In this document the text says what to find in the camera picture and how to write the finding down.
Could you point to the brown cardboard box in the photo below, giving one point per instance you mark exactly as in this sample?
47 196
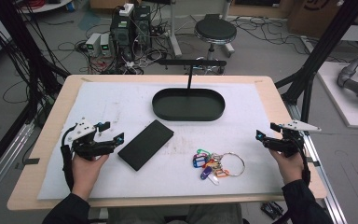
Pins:
310 17

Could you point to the black frame post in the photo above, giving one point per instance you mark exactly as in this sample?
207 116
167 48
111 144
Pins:
21 46
323 43

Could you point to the grey bench power supply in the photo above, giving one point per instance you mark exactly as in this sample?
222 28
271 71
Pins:
92 43
105 45

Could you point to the black oval tray with hanger bar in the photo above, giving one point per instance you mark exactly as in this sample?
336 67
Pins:
188 105

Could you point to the aluminium rail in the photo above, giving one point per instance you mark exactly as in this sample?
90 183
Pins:
3 161
323 174

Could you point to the black tape strip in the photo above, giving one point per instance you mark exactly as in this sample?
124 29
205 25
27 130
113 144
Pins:
313 163
31 161

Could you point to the black rectangular case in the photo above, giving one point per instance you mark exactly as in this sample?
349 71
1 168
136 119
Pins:
146 144

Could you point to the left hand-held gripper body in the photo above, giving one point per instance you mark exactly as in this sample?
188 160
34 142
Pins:
90 147

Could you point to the person's right hand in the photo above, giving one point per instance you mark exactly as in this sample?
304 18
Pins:
290 169

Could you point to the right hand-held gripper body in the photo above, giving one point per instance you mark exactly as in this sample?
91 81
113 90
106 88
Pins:
287 144

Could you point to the white table mat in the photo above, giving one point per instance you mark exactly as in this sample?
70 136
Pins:
167 183

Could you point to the person's left hand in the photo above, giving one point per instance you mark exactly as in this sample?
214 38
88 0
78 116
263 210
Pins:
84 174

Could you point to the black computer tower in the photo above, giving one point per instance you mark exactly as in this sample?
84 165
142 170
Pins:
121 34
142 25

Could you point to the white floor platform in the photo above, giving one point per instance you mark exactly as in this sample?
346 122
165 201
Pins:
345 105

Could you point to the white power adapter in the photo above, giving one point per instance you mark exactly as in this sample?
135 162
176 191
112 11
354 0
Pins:
126 10

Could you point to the black round stool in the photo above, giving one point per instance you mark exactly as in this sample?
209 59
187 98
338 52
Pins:
215 29

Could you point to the small black floor device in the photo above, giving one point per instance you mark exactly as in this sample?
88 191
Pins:
272 210

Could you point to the white metal stand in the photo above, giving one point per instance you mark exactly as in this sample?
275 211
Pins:
174 34

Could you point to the white round table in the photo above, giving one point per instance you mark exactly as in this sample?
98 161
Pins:
43 6

